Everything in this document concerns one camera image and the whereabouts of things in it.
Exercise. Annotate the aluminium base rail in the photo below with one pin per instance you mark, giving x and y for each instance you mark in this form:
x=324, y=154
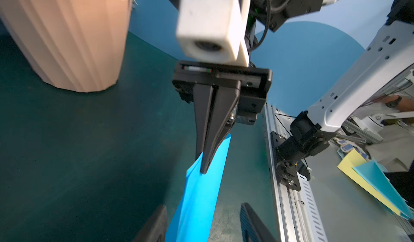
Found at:
x=296, y=211

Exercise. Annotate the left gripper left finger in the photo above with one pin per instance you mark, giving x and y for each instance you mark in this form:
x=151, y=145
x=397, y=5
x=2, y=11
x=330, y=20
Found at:
x=155, y=229

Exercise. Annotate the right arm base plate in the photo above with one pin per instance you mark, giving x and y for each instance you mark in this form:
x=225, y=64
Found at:
x=288, y=161

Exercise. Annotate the pink flower pot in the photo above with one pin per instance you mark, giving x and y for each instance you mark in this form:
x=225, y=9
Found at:
x=75, y=45

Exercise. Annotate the yellow paper sheet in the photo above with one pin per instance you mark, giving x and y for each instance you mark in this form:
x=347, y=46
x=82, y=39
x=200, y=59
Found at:
x=355, y=159

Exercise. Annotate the teal paper sheet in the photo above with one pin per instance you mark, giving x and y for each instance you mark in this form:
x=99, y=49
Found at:
x=374, y=175

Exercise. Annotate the blue square paper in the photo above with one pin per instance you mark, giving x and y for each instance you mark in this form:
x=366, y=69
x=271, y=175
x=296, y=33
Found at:
x=193, y=218

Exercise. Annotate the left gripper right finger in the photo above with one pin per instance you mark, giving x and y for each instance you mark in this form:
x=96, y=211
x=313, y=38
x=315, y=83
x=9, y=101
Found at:
x=252, y=227

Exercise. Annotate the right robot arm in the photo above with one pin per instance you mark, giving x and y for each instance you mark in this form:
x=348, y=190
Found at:
x=390, y=53

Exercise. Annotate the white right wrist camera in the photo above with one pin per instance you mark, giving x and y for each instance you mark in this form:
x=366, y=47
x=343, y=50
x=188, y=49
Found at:
x=213, y=31

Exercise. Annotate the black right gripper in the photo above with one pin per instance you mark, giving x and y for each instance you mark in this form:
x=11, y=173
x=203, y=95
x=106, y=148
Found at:
x=216, y=91

